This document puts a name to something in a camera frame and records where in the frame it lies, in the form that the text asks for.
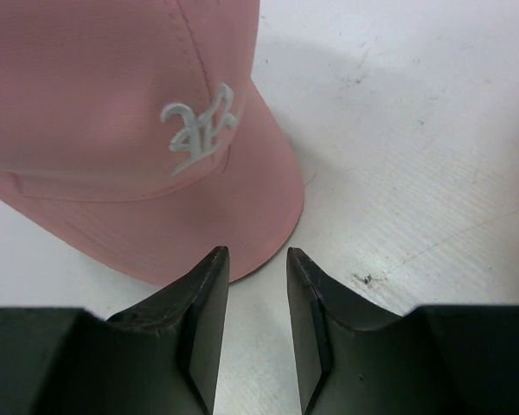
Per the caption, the light pink baseball cap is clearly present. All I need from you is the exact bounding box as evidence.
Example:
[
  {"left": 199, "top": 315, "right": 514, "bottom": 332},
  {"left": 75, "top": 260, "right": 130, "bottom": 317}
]
[{"left": 0, "top": 1, "right": 304, "bottom": 285}]

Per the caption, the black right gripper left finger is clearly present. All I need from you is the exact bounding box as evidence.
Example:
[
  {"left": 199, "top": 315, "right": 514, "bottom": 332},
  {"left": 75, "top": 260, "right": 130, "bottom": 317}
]
[{"left": 0, "top": 247, "right": 229, "bottom": 414}]

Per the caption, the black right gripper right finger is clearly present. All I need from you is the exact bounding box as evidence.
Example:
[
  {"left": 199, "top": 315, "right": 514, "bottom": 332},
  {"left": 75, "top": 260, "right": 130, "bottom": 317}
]
[{"left": 286, "top": 248, "right": 519, "bottom": 414}]

